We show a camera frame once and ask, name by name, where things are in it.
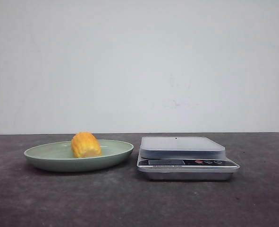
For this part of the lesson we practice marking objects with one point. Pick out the yellow corn cob piece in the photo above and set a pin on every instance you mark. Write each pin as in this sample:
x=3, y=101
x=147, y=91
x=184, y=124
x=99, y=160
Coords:
x=84, y=145

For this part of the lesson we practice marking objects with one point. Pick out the green round plate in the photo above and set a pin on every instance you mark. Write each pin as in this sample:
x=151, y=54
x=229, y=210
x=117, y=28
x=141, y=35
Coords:
x=58, y=156

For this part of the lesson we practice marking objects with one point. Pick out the silver digital kitchen scale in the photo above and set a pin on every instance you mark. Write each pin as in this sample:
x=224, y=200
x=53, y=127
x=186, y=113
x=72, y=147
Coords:
x=184, y=158

